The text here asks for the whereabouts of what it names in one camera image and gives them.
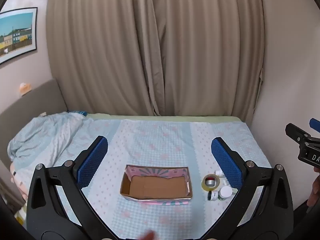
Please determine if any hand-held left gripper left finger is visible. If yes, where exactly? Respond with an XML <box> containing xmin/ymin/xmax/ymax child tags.
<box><xmin>26</xmin><ymin>135</ymin><xmax>118</xmax><ymax>239</ymax></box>

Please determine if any cardboard box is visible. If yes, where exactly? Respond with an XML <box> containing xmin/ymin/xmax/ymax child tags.
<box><xmin>120</xmin><ymin>164</ymin><xmax>193</xmax><ymax>205</ymax></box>

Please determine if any bow-printed bed sheet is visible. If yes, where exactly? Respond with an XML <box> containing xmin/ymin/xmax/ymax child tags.
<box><xmin>15</xmin><ymin>116</ymin><xmax>273</xmax><ymax>240</ymax></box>

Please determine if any white bottle blue label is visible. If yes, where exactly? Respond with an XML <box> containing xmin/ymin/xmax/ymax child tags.
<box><xmin>215</xmin><ymin>170</ymin><xmax>228</xmax><ymax>185</ymax></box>

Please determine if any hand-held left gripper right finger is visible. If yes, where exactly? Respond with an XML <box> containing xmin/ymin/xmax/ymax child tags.
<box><xmin>200</xmin><ymin>137</ymin><xmax>294</xmax><ymax>239</ymax></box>

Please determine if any blurred pink object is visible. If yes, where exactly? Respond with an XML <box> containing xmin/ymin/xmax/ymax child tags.
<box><xmin>139</xmin><ymin>231</ymin><xmax>157</xmax><ymax>240</ymax></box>

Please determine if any beige curtain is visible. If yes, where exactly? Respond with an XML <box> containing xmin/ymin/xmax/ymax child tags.
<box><xmin>46</xmin><ymin>0</ymin><xmax>265</xmax><ymax>117</ymax></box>

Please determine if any clear tape roll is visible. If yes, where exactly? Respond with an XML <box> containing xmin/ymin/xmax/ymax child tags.
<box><xmin>201</xmin><ymin>173</ymin><xmax>221</xmax><ymax>192</ymax></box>

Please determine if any framed landscape picture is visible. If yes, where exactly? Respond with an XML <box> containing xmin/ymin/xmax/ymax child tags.
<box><xmin>0</xmin><ymin>7</ymin><xmax>38</xmax><ymax>65</ymax></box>

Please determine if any grey padded headboard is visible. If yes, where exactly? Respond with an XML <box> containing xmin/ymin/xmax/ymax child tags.
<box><xmin>0</xmin><ymin>79</ymin><xmax>68</xmax><ymax>205</ymax></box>

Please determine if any white-capped green label bottle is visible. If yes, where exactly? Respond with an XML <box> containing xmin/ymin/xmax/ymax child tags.
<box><xmin>217</xmin><ymin>186</ymin><xmax>233</xmax><ymax>201</ymax></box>

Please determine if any person's right hand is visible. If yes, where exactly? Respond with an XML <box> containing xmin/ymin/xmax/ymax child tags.
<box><xmin>307</xmin><ymin>166</ymin><xmax>320</xmax><ymax>207</ymax></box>

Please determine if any pink cloth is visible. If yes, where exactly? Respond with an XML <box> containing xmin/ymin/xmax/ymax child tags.
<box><xmin>10</xmin><ymin>162</ymin><xmax>28</xmax><ymax>200</ymax></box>

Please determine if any small orange figure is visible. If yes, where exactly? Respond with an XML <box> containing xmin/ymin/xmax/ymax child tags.
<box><xmin>19</xmin><ymin>82</ymin><xmax>32</xmax><ymax>96</ymax></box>

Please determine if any light blue crumpled blanket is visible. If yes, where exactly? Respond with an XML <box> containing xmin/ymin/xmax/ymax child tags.
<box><xmin>7</xmin><ymin>111</ymin><xmax>87</xmax><ymax>178</ymax></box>

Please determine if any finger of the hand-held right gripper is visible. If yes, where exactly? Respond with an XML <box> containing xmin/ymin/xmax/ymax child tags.
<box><xmin>309</xmin><ymin>118</ymin><xmax>320</xmax><ymax>133</ymax></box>
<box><xmin>285</xmin><ymin>123</ymin><xmax>312</xmax><ymax>144</ymax></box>

